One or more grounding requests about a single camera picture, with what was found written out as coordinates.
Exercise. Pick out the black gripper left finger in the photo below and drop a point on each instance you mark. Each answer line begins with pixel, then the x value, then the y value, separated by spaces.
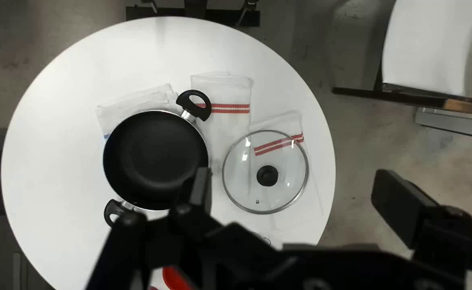
pixel 189 218

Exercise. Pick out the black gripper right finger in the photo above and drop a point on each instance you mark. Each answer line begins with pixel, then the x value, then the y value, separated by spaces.
pixel 406 207

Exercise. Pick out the glass pot lid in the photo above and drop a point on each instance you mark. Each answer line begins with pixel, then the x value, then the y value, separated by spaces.
pixel 265 184

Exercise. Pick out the black cooking pot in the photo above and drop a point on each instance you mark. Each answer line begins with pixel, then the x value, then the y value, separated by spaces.
pixel 152 157

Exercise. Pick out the clear bag under pot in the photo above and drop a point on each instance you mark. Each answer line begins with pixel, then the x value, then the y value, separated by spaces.
pixel 113 112

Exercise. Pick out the red striped bag under lid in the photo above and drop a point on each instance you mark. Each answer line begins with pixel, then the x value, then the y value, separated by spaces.
pixel 277 133

